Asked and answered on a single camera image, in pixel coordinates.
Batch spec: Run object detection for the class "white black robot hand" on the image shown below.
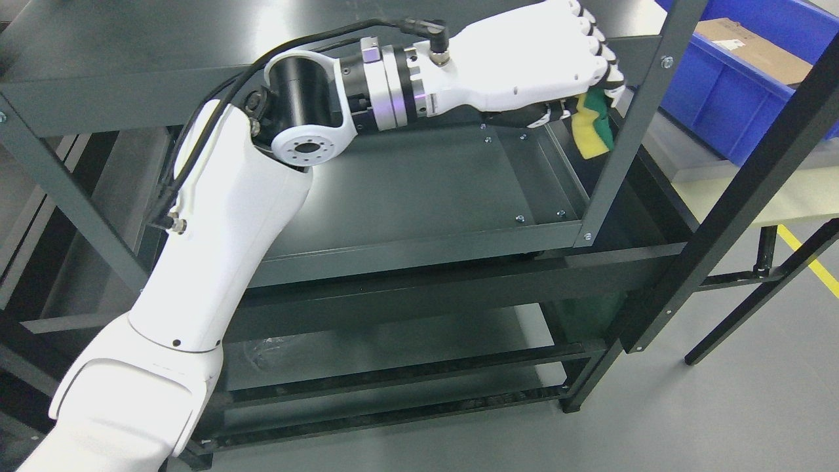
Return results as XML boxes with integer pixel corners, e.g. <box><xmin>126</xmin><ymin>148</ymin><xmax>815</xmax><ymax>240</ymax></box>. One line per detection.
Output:
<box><xmin>416</xmin><ymin>1</ymin><xmax>626</xmax><ymax>117</ymax></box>

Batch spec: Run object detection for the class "green yellow sponge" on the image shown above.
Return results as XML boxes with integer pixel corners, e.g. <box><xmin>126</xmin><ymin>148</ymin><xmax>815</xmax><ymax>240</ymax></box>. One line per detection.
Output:
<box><xmin>570</xmin><ymin>88</ymin><xmax>615</xmax><ymax>159</ymax></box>

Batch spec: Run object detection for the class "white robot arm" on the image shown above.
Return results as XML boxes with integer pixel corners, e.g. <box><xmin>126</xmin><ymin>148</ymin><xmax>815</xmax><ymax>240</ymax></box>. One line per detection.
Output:
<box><xmin>19</xmin><ymin>18</ymin><xmax>449</xmax><ymax>471</ymax></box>

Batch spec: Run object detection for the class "black metal shelf rack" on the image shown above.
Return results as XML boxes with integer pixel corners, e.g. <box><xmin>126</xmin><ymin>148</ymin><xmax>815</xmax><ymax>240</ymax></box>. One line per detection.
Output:
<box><xmin>2</xmin><ymin>1</ymin><xmax>837</xmax><ymax>471</ymax></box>

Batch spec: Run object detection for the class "blue plastic bin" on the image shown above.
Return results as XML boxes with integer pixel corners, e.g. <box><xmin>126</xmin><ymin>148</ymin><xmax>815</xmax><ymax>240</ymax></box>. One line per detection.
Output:
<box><xmin>662</xmin><ymin>1</ymin><xmax>837</xmax><ymax>165</ymax></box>

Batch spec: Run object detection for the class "cardboard box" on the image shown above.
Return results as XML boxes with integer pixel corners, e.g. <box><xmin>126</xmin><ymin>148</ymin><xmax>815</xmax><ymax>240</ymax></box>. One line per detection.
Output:
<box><xmin>695</xmin><ymin>18</ymin><xmax>812</xmax><ymax>87</ymax></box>

